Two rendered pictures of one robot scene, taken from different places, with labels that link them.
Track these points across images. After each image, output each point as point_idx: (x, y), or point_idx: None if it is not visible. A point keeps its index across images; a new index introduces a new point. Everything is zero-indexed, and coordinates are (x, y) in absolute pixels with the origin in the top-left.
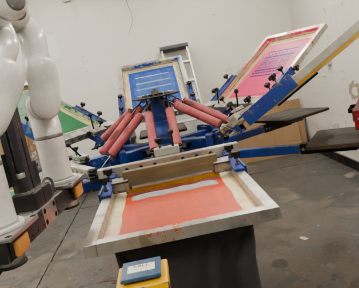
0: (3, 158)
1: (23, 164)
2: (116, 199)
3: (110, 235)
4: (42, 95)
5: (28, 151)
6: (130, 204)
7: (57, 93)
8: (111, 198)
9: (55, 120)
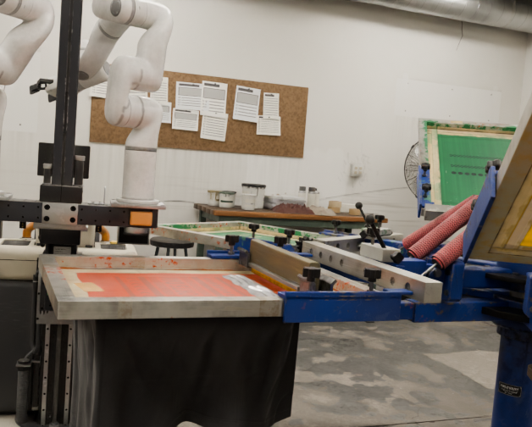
0: (52, 146)
1: (53, 157)
2: (235, 271)
3: (95, 270)
4: (108, 98)
5: (71, 148)
6: (207, 274)
7: (119, 99)
8: (214, 261)
9: (143, 132)
